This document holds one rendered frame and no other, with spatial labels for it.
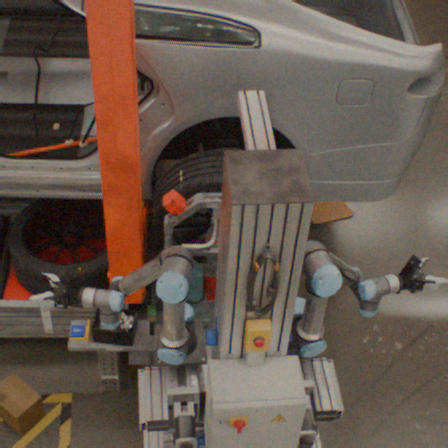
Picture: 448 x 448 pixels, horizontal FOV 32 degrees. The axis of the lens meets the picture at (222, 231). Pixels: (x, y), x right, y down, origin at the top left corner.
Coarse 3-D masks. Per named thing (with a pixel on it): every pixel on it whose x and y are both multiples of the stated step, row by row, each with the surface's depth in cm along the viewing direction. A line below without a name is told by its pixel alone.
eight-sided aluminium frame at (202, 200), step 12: (192, 204) 364; (204, 204) 363; (216, 204) 365; (168, 216) 374; (180, 216) 369; (168, 228) 374; (168, 240) 380; (204, 264) 402; (204, 276) 401; (216, 276) 401
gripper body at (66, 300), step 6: (60, 282) 309; (60, 288) 306; (84, 288) 307; (66, 294) 305; (54, 300) 308; (60, 300) 308; (66, 300) 306; (72, 300) 309; (78, 300) 305; (54, 306) 309; (66, 306) 308; (72, 306) 310; (78, 306) 309
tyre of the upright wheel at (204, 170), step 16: (192, 160) 378; (208, 160) 374; (176, 176) 376; (192, 176) 370; (208, 176) 367; (160, 192) 382; (192, 192) 369; (208, 192) 369; (160, 208) 376; (160, 224) 384; (160, 240) 392
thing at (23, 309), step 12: (0, 300) 408; (12, 300) 409; (24, 300) 409; (0, 312) 410; (12, 312) 410; (24, 312) 410; (36, 312) 411; (48, 312) 409; (60, 312) 411; (72, 312) 412; (84, 312) 412; (48, 324) 417
